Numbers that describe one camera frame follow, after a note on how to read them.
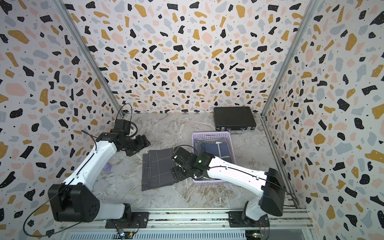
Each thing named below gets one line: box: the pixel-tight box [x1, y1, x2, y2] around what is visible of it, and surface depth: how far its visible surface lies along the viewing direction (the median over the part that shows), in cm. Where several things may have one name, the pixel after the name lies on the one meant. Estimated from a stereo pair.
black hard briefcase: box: [213, 106, 257, 135], surface depth 114 cm
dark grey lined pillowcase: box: [141, 147, 180, 192], surface depth 92 cm
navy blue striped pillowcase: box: [201, 142, 233, 162], surface depth 97 cm
